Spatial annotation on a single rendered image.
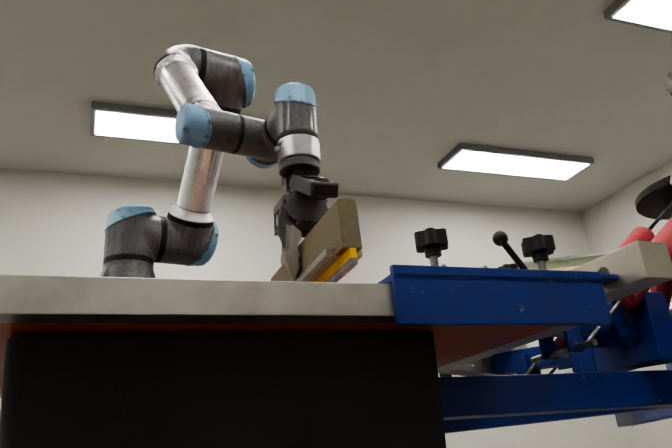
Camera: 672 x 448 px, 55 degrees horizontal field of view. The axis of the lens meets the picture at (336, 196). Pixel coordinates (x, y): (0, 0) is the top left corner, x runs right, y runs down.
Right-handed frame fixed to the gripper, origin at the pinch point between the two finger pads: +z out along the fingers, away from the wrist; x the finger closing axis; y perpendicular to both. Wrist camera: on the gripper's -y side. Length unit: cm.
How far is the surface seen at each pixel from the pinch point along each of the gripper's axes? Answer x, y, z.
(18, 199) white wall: 85, 381, -165
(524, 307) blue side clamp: -16.5, -30.5, 12.9
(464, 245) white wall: -281, 381, -148
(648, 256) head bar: -34.2, -34.3, 7.0
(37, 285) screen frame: 37.2, -29.4, 11.2
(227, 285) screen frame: 19.2, -29.4, 10.8
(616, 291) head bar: -34.0, -27.8, 9.8
